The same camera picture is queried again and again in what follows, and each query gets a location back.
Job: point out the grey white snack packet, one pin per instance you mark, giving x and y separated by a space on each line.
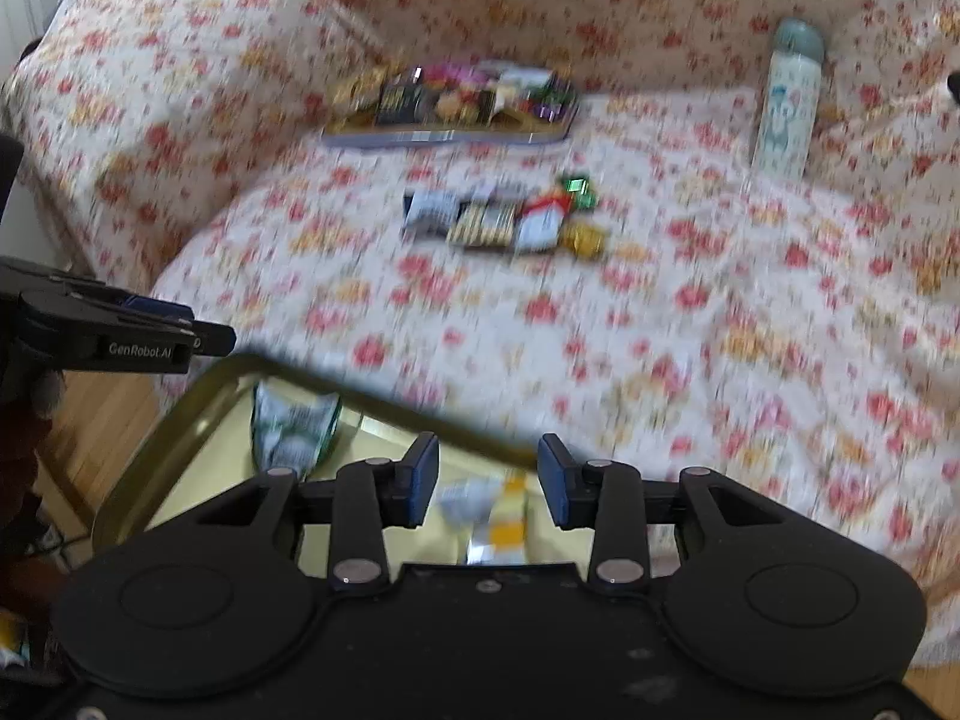
431 214

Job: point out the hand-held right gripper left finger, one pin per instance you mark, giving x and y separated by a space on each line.
424 480

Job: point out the lilac tin tray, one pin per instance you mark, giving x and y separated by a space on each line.
450 139

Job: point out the red white snack packet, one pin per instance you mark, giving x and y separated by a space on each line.
540 225

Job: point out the pile of assorted snack packets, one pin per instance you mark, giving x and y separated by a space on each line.
450 97

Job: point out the floral sofa cover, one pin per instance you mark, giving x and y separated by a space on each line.
675 352

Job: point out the yellow snack packet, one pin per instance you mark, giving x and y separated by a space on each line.
506 525

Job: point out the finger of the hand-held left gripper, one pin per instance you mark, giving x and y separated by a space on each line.
154 307
210 340

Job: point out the gold foil candy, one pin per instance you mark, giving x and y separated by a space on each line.
583 236

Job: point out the gold-lined tin tray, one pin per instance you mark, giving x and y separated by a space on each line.
195 465

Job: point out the green foil candy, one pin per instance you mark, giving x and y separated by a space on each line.
577 191

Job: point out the person's left forearm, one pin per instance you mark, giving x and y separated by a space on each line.
19 465

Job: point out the pale cartoon print bottle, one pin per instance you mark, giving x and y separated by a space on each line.
784 112

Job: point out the white green snack packet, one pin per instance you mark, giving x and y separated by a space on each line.
292 427

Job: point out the small white snack packet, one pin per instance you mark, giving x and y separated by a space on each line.
465 502

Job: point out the black gold cracker packet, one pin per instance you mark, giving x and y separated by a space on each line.
484 225

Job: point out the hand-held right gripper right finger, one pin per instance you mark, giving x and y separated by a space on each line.
555 484

